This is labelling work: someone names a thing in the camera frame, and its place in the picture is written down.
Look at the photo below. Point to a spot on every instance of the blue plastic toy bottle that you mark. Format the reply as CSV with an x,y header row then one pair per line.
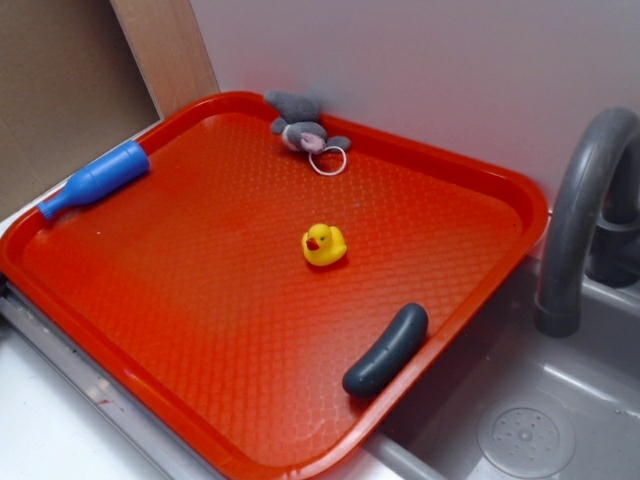
x,y
98,179

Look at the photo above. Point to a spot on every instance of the grey plastic toy sink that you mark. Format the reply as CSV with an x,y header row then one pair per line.
x,y
505,401

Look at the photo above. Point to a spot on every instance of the yellow rubber duck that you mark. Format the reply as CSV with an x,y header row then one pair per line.
x,y
323,245

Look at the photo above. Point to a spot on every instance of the wooden board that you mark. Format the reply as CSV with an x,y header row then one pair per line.
x,y
169,50

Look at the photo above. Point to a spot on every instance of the grey plastic faucet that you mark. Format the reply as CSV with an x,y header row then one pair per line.
x,y
594,228

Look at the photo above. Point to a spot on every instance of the brown cardboard panel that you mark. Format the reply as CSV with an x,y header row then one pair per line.
x,y
70,91

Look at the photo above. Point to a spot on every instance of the dark grey toy sausage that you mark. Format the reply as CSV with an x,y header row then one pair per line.
x,y
389,354

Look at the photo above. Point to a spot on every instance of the grey plush toy mouse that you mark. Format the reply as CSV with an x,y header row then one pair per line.
x,y
298,126

